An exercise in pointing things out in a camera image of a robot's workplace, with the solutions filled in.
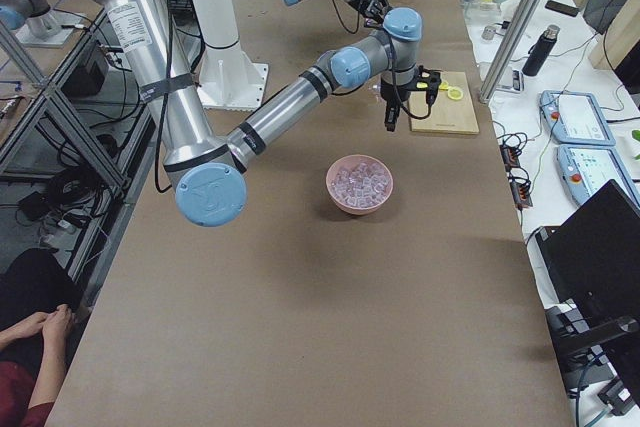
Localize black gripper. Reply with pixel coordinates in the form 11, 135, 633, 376
380, 71, 415, 132
357, 0, 390, 22

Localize pink bowl of ice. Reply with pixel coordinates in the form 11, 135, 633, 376
325, 154, 394, 215

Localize seated person's hands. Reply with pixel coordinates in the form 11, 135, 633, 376
9, 304, 75, 351

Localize wooden cutting board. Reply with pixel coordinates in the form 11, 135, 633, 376
409, 71, 479, 135

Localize black water bottle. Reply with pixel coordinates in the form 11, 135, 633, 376
522, 24, 560, 77

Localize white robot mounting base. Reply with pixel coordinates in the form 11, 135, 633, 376
197, 44, 269, 111

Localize teach pendant tablet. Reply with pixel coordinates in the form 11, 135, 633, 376
539, 90, 616, 147
556, 144, 639, 206

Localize black laptop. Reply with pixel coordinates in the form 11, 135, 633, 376
535, 180, 639, 323

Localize aluminium frame post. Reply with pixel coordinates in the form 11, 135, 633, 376
479, 0, 539, 104

